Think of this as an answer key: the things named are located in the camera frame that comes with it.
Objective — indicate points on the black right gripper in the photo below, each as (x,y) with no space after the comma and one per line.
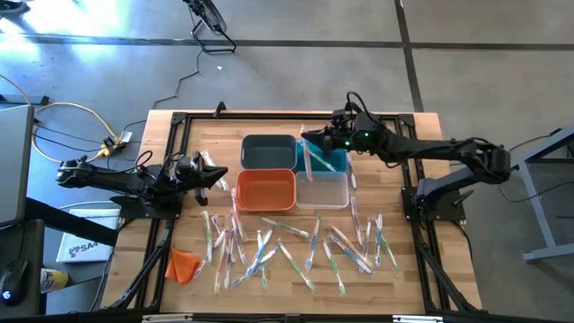
(352,134)

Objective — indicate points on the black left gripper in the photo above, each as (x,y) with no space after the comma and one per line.
(181,177)

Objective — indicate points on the green toothbrush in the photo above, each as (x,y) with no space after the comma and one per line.
(324,162)
(389,252)
(221,184)
(296,265)
(333,267)
(206,235)
(285,226)
(264,280)

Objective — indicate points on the white toothbrush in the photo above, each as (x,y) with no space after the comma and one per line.
(367,238)

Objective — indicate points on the blue toothbrush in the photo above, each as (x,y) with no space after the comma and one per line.
(350,254)
(380,235)
(259,252)
(255,267)
(313,244)

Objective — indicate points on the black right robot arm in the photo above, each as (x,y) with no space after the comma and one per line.
(448,148)

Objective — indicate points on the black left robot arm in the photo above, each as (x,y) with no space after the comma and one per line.
(103,179)

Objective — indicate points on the teal plastic bin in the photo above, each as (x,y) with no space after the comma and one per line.
(341,161)

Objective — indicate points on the clear plastic bin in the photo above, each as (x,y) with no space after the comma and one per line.
(322,190)

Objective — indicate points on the dark grey plastic bin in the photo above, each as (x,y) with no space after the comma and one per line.
(269,154)

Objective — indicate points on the orange plastic bin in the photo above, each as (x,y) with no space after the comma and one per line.
(264,190)

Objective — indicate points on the black table clamp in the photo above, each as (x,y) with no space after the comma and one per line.
(220,108)

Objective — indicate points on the white power adapter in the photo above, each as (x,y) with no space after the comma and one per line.
(126,136)

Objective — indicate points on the orange cloth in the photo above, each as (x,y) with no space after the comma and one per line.
(181,267)

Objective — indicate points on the yellow black power plug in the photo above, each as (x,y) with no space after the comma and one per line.
(108,147)

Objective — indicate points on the white printed box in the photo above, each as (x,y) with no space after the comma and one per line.
(85,242)

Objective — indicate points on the black floor fan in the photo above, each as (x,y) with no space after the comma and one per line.
(211,18)

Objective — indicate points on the yellow can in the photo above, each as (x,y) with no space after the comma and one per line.
(54,280)

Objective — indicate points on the grey laptop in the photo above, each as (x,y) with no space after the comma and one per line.
(13,166)

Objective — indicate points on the black desk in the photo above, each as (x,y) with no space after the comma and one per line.
(18,242)

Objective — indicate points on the black computer mouse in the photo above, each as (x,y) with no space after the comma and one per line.
(13,280)

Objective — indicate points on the black aluminium table frame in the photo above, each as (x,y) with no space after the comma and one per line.
(269,116)

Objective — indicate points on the white frame label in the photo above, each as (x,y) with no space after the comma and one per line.
(167,318)
(417,319)

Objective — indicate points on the grey metal table frame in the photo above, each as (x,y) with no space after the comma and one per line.
(538,211)

